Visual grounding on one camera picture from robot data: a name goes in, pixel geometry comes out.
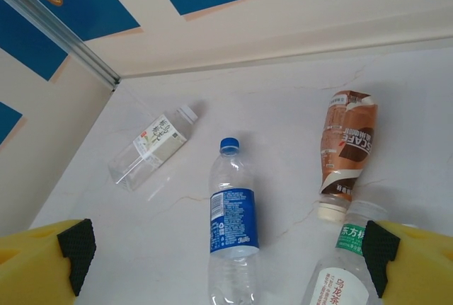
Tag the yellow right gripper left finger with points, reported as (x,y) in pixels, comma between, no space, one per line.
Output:
(35,269)

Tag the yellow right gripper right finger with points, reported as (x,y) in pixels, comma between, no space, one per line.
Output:
(417,269)

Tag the crushed brown coffee bottle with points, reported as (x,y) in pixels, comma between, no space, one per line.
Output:
(347,149)

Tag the square clear bottle white cap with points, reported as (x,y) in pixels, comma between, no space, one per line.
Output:
(159,138)

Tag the clear bottle blue label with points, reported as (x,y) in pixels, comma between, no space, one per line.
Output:
(233,213)

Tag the clear tea bottle green neck label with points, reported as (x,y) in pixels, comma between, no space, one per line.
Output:
(336,283)

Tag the aluminium rail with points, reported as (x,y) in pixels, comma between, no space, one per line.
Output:
(70,41)

